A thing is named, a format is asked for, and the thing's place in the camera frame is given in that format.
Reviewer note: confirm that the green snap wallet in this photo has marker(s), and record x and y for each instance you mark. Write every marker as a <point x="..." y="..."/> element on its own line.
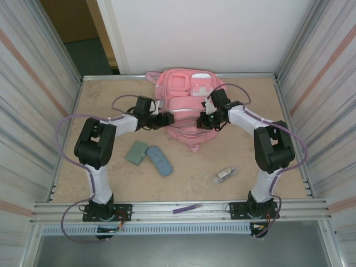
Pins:
<point x="136" y="153"/>

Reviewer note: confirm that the pink student backpack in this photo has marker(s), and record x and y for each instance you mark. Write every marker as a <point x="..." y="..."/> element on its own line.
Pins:
<point x="178" y="83"/>

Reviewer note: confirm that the blue fabric glasses case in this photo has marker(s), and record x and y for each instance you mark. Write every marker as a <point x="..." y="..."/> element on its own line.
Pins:
<point x="161" y="162"/>

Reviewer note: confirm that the clear plastic stationery packet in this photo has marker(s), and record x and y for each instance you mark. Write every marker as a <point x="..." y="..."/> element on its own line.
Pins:
<point x="224" y="174"/>

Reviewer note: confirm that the purple pen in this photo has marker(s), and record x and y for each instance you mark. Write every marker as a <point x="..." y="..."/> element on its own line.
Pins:
<point x="183" y="209"/>

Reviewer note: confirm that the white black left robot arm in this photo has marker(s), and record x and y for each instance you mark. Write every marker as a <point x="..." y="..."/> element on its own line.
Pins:
<point x="97" y="183"/>

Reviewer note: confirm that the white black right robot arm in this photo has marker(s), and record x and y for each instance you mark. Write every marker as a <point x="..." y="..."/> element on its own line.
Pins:
<point x="264" y="183"/>

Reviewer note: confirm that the brown door panel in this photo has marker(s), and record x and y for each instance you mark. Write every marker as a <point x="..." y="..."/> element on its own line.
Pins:
<point x="69" y="19"/>

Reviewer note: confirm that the grey metal sheet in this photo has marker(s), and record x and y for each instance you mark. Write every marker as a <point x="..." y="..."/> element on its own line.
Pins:
<point x="178" y="253"/>

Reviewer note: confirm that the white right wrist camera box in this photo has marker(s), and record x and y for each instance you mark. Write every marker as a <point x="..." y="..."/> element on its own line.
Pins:
<point x="207" y="104"/>

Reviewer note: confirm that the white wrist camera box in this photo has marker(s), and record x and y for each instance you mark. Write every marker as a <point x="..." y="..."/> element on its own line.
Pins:
<point x="207" y="104"/>
<point x="158" y="107"/>

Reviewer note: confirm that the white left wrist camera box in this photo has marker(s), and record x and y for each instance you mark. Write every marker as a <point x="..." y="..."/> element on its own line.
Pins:
<point x="158" y="107"/>

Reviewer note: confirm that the aluminium table end rail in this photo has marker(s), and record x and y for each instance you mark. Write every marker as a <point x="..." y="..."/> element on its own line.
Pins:
<point x="94" y="77"/>

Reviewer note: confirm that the white door frame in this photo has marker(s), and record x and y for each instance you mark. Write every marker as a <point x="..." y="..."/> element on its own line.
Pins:
<point x="116" y="41"/>

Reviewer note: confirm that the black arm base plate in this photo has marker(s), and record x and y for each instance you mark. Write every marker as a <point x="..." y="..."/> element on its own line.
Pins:
<point x="236" y="210"/>
<point x="123" y="211"/>

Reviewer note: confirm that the long aluminium mounting rail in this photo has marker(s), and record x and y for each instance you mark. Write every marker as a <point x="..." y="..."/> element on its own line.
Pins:
<point x="155" y="215"/>

